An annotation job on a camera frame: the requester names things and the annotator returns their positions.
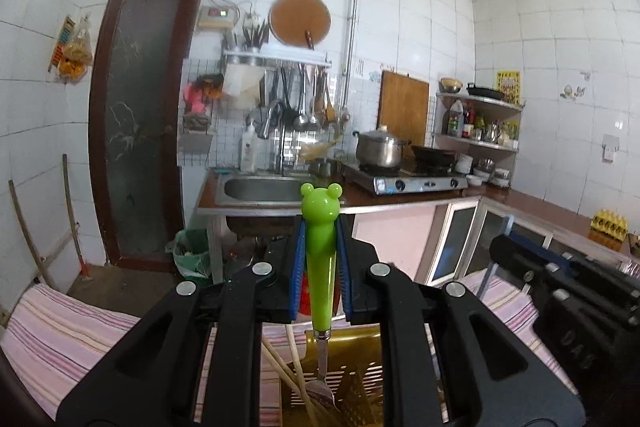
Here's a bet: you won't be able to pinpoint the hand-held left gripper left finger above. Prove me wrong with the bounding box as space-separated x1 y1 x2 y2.
55 219 307 427

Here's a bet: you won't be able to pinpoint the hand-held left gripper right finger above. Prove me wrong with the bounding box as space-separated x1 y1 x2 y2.
336 219 583 427

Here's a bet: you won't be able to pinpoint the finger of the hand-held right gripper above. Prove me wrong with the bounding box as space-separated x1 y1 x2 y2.
489 227 577 290

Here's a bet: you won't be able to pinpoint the green frog-handled spoon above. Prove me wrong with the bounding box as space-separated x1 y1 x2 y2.
300 182 344 409

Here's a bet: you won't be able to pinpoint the wooden chopstick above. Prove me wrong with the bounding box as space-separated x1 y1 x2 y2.
304 394 322 427
261 338 307 403
285 324 307 390

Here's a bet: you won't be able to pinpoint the yellow perforated utensil basket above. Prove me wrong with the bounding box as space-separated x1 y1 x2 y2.
279 326 447 427

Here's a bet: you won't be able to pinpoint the red container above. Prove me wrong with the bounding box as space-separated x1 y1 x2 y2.
298 271 312 316

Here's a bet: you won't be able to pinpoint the glass door kitchen cabinet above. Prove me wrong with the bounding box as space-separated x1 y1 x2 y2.
427 196 557 289

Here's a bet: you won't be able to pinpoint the yellow egg tray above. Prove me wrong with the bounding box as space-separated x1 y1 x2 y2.
591 208 629 241

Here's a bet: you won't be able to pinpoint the steel kitchen sink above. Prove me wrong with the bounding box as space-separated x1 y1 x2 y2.
214 171 322 208

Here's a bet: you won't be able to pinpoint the stacked white bowls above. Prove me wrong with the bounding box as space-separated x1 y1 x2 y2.
454 154 512 188

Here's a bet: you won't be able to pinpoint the green trash bin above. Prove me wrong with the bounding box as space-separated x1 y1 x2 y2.
172 228 211 287

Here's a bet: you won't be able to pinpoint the small steel cup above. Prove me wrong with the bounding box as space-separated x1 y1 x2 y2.
309 156 337 178

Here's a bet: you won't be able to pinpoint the steel gas stove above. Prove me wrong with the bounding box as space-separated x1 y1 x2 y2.
342 161 469 197

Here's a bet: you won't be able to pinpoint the yellow mesh bag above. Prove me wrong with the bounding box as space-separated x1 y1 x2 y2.
299 139 342 163

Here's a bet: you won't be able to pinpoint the white corner shelf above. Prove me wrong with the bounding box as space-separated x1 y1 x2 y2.
432 91 524 154

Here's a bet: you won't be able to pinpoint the steel cooking pot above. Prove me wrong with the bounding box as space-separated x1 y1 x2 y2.
352 125 412 170

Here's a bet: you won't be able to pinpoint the white soap bottle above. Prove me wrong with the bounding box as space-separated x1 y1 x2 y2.
239 116 259 173

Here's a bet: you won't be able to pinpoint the black wok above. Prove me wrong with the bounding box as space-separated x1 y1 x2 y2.
410 144 459 168

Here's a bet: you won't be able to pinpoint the steel hanging ladle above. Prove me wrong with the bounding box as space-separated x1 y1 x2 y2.
294 64 309 132

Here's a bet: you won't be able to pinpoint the large oil bottle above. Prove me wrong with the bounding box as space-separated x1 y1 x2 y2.
447 99 465 138

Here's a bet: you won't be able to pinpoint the steel faucet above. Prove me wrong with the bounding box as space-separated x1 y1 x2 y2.
257 99 289 176

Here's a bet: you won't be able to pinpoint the wooden hanging spatula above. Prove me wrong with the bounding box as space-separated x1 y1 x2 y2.
322 71 339 124

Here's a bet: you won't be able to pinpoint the black pan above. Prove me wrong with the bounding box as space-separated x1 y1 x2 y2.
466 82 506 102

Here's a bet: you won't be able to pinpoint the wooden cutting board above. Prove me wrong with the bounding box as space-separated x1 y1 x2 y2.
377 70 431 148

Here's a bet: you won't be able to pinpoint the white hanging cloth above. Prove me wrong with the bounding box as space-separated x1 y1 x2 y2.
223 65 265 110

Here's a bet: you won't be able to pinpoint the pink rubber gloves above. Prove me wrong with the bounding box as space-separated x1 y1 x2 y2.
183 74 224 116

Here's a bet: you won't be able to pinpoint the brown frosted glass door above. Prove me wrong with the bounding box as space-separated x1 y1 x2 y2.
88 0 209 272

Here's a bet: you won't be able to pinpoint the long wooden stick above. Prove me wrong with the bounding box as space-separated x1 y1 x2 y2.
62 154 89 281
8 179 57 291

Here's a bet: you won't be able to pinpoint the steel cutlery holder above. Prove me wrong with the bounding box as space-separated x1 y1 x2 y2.
242 14 269 53

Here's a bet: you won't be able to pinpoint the pink striped tablecloth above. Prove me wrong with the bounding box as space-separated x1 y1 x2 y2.
0 271 582 427

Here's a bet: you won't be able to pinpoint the round wooden board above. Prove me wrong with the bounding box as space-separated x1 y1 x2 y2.
268 0 332 48

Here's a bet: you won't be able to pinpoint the beige controller box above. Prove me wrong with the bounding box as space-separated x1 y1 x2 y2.
196 5 239 30

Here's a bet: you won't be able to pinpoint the orange plastic bag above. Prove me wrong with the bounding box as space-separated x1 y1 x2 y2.
57 19 95 83

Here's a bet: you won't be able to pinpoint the hanging colourful card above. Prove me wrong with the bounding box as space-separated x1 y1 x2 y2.
47 16 77 73

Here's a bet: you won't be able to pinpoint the white wall socket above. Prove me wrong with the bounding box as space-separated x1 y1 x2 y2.
602 134 621 163

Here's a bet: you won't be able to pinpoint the small wire wall basket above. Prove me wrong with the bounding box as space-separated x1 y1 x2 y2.
180 114 214 153

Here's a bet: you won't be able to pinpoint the yellow wall poster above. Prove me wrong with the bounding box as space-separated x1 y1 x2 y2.
494 70 521 106

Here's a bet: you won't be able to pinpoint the wall sticker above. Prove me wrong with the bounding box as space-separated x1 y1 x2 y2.
559 71 589 100

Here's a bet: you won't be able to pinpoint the metal wall utensil rack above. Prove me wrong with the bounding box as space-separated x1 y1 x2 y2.
222 48 334 69

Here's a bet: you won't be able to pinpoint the grey wall pipe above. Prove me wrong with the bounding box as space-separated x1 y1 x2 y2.
344 0 364 108

